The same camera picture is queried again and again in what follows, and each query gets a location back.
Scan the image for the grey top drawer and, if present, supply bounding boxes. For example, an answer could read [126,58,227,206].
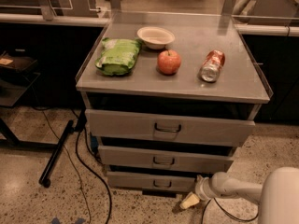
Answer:
[85,109,255,147]

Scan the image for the grey middle drawer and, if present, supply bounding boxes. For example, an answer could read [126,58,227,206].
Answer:
[99,146,234,174]

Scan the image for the dark side cart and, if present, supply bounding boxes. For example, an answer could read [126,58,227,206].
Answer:
[0,51,39,107]

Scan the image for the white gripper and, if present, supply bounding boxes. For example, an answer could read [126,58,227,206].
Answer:
[179,175,215,210]

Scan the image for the black looped floor cable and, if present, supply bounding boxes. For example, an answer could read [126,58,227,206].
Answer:
[200,197,260,224]

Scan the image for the black stand leg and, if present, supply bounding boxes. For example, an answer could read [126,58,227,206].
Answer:
[39,120,73,188]

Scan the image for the grey bottom drawer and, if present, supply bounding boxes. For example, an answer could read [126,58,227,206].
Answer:
[107,172,195,193]

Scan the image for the white paper bowl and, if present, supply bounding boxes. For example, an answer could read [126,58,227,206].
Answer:
[137,27,175,49]

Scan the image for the grey railing bar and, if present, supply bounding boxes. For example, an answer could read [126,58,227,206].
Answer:
[0,13,110,27]

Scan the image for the grey drawer cabinet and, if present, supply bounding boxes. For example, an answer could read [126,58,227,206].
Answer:
[75,10,274,199]

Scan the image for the green chip bag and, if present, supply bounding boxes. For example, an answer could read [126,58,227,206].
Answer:
[95,38,142,76]

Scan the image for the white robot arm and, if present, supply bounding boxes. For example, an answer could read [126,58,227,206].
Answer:
[180,167,299,224]

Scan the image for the red soda can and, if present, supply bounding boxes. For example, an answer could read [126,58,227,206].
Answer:
[198,49,225,83]

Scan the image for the red apple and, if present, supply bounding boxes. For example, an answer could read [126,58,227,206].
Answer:
[157,49,181,75]

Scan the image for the grey drawer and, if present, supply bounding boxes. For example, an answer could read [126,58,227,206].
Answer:
[107,172,195,193]
[99,146,234,174]
[85,109,255,147]

